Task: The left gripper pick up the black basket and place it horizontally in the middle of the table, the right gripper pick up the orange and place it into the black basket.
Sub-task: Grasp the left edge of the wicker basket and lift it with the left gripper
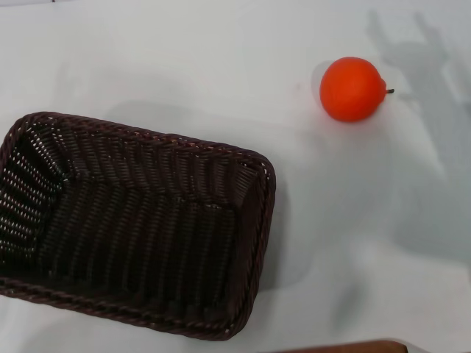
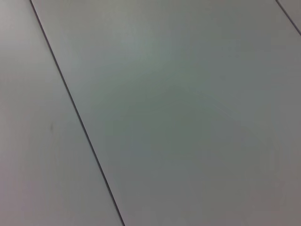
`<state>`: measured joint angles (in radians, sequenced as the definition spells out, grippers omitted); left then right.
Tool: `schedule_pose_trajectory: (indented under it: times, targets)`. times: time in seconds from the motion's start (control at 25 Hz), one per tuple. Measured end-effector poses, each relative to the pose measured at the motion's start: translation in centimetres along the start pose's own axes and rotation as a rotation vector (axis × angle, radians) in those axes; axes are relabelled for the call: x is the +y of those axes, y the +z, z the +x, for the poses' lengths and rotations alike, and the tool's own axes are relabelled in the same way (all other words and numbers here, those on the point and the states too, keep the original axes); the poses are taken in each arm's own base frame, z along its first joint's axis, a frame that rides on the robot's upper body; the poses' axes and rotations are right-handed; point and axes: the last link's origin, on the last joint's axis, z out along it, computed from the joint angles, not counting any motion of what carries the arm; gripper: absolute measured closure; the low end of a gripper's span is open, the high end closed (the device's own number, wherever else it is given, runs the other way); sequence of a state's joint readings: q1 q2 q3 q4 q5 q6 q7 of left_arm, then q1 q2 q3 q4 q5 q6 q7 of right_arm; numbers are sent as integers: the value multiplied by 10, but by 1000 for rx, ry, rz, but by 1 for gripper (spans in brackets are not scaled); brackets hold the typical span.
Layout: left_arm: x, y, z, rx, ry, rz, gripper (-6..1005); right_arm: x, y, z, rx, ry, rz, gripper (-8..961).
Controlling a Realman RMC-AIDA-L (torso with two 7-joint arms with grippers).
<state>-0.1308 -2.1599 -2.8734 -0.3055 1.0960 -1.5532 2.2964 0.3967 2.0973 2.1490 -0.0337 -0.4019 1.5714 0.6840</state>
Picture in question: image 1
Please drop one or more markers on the dark brown woven basket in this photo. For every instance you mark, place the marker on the dark brown woven basket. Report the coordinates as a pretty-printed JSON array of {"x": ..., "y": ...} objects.
[{"x": 147, "y": 228}]

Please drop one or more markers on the brown wooden edge strip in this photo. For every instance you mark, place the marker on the brown wooden edge strip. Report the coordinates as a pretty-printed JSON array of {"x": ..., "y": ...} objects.
[{"x": 353, "y": 347}]

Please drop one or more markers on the orange fruit with stem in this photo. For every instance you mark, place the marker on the orange fruit with stem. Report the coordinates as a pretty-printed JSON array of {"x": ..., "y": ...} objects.
[{"x": 349, "y": 89}]

